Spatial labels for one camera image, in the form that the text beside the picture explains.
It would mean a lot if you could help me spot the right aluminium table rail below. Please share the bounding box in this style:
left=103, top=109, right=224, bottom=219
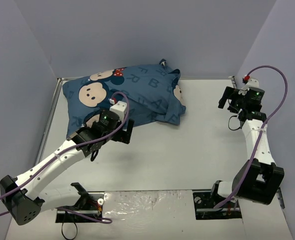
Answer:
left=228, top=75, right=237, bottom=89

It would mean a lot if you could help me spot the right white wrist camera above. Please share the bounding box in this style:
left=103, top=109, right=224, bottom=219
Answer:
left=242, top=75, right=259, bottom=90

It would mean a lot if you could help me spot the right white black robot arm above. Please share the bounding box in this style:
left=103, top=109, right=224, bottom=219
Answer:
left=209, top=86, right=285, bottom=209

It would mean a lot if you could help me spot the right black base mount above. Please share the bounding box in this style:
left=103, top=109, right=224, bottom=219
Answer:
left=192, top=189, right=242, bottom=220

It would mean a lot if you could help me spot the left aluminium table rail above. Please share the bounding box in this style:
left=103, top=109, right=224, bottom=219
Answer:
left=35, top=78, right=62, bottom=164

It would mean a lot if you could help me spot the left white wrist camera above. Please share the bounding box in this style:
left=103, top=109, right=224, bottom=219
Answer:
left=109, top=98, right=128, bottom=119

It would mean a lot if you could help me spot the black thin cable loop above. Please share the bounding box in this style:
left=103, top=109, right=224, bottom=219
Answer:
left=61, top=221, right=78, bottom=240

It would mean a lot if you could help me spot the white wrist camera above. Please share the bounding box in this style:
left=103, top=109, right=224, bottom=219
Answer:
left=109, top=98, right=128, bottom=119
left=242, top=75, right=259, bottom=90

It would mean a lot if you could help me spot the aluminium table rail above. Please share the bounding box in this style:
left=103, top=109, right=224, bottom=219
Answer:
left=228, top=75, right=237, bottom=89
left=35, top=78, right=62, bottom=164

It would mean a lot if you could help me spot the blue cartoon letter pillowcase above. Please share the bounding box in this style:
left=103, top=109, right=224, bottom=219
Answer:
left=62, top=59, right=186, bottom=137

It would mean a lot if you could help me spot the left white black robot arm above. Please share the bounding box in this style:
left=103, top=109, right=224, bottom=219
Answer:
left=0, top=103, right=134, bottom=226

